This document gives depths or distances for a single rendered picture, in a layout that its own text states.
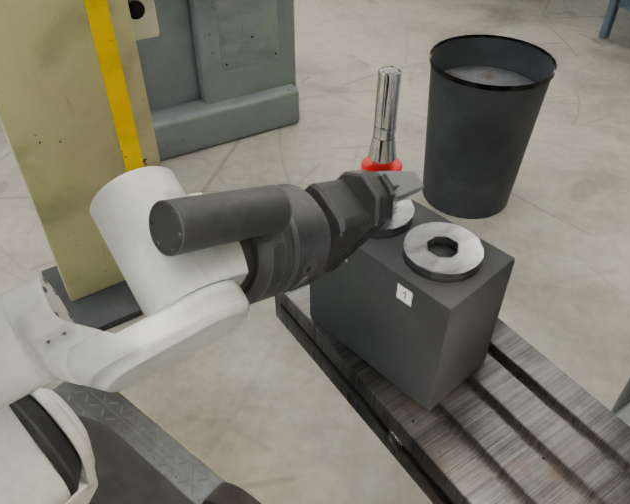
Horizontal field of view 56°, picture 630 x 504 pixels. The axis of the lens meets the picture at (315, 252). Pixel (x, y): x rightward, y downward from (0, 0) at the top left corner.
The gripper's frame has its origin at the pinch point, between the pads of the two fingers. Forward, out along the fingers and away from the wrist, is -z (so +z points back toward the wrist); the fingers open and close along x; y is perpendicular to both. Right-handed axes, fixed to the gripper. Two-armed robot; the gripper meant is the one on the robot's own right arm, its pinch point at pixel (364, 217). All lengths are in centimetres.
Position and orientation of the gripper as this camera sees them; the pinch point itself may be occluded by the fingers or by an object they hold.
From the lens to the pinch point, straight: 58.7
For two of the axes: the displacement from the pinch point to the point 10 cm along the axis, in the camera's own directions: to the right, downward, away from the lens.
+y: -5.2, -8.2, 2.5
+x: 5.6, -5.4, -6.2
